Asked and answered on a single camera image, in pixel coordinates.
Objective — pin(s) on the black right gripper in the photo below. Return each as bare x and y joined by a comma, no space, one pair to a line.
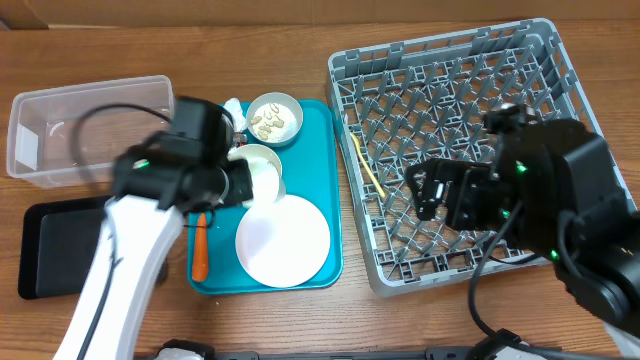
461,183

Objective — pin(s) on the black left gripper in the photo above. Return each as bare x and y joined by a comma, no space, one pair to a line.
243,187

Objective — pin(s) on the white paper cup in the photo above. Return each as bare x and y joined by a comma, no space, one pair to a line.
267,183

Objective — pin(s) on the yellow plastic spoon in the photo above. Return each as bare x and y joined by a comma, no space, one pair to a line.
366,167

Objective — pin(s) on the orange carrot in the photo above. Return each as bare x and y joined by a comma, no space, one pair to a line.
200,260

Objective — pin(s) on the white bowl with peanuts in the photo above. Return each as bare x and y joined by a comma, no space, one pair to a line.
256,151

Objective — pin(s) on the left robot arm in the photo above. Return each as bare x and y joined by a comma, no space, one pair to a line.
155,184

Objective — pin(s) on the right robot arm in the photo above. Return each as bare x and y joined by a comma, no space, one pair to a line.
553,184

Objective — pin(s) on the grey dishwasher rack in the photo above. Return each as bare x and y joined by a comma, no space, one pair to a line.
413,100

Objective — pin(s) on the black waste tray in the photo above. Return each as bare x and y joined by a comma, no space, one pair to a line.
59,240

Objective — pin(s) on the crumpled foil wrapper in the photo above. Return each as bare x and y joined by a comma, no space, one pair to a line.
239,139

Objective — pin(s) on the grey bowl with peanuts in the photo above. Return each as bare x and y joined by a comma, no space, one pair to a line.
275,119

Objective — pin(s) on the crumpled white napkin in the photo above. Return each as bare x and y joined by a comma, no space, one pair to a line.
233,106

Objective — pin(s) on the teal plastic tray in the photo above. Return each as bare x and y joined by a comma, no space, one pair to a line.
310,172

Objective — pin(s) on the clear plastic bin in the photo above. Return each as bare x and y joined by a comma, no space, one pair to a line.
41,122

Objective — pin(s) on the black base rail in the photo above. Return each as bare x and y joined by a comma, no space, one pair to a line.
184,350

